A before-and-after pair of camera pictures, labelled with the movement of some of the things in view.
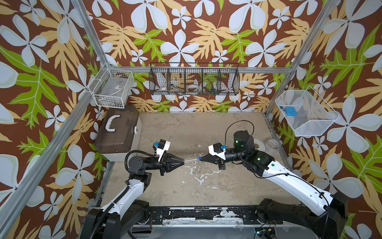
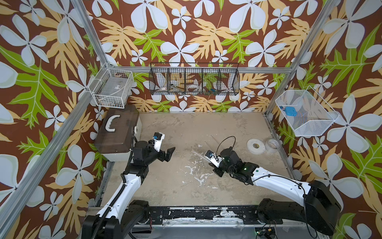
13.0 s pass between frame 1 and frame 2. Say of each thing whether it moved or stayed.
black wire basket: stayed
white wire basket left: stayed
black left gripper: moved
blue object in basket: stayed
